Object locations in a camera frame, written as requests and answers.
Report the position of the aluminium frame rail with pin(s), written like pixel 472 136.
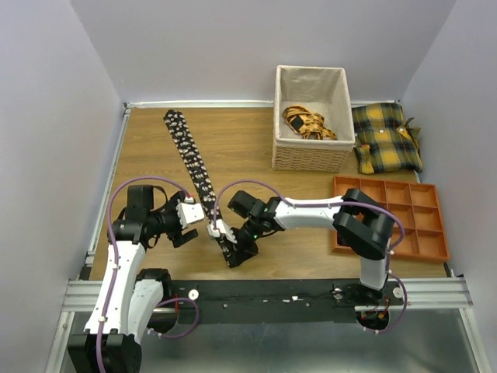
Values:
pixel 423 293

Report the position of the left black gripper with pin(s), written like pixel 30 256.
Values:
pixel 180 240

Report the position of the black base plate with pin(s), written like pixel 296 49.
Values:
pixel 284 301

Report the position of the wicker basket with liner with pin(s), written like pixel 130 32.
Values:
pixel 321 90

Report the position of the black floral tie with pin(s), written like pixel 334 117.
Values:
pixel 191 157

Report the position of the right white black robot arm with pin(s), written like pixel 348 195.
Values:
pixel 362 223

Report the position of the yellow plaid shirt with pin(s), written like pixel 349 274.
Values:
pixel 385 140

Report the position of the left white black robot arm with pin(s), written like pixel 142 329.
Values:
pixel 111 338

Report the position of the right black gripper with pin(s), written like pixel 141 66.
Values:
pixel 243 251

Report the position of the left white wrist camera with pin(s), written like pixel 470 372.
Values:
pixel 189 212

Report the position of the orange compartment tray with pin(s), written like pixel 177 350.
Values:
pixel 417 206

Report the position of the orange patterned tie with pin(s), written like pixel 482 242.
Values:
pixel 308 124

